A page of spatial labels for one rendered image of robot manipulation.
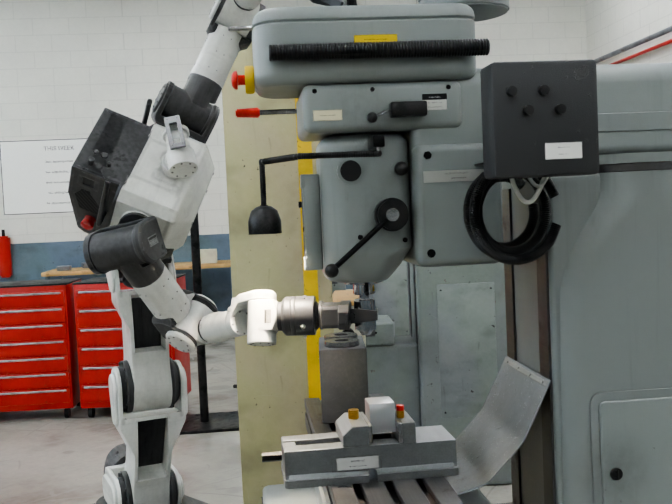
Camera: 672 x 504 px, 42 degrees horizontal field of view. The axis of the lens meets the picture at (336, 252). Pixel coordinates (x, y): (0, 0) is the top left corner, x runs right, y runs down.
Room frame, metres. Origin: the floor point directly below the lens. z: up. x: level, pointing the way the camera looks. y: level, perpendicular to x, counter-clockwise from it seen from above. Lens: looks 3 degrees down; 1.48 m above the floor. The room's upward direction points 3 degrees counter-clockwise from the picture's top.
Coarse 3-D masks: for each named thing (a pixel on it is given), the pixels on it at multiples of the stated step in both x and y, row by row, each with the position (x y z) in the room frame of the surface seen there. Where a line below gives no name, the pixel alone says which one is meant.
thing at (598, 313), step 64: (512, 192) 2.04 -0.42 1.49; (576, 192) 1.80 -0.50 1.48; (640, 192) 1.79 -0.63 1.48; (576, 256) 1.79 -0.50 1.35; (640, 256) 1.79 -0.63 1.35; (512, 320) 2.06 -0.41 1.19; (576, 320) 1.78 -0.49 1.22; (640, 320) 1.79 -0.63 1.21; (576, 384) 1.78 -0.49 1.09; (640, 384) 1.79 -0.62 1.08; (576, 448) 1.78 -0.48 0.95; (640, 448) 1.77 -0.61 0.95
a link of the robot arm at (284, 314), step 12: (252, 300) 1.93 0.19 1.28; (264, 300) 1.92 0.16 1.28; (288, 300) 1.91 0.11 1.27; (252, 312) 1.92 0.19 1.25; (264, 312) 1.91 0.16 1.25; (276, 312) 1.91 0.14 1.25; (288, 312) 1.90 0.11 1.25; (252, 324) 1.91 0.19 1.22; (264, 324) 1.90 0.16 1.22; (276, 324) 1.91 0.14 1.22; (288, 324) 1.90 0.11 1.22; (252, 336) 1.90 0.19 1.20; (264, 336) 1.90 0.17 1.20
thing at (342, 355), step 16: (336, 336) 2.29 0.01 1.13; (352, 336) 2.29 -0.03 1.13; (320, 352) 2.16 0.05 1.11; (336, 352) 2.16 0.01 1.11; (352, 352) 2.16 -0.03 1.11; (320, 368) 2.16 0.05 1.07; (336, 368) 2.16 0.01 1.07; (352, 368) 2.16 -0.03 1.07; (320, 384) 2.16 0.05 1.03; (336, 384) 2.16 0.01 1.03; (352, 384) 2.16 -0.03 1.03; (336, 400) 2.16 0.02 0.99; (352, 400) 2.16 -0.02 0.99; (336, 416) 2.16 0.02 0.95
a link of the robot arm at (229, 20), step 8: (232, 0) 2.22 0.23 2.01; (240, 0) 2.19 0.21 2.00; (248, 0) 2.18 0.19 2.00; (256, 0) 2.18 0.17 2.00; (224, 8) 2.21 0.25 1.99; (232, 8) 2.21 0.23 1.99; (240, 8) 2.22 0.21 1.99; (248, 8) 2.21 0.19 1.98; (256, 8) 2.24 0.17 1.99; (264, 8) 2.25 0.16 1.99; (224, 16) 2.22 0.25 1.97; (232, 16) 2.22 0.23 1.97; (240, 16) 2.22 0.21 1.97; (248, 16) 2.22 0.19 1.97; (224, 24) 2.24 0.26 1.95; (232, 24) 2.23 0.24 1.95; (240, 24) 2.23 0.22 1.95; (248, 24) 2.23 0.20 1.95; (240, 32) 2.25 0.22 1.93; (248, 32) 2.24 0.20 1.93
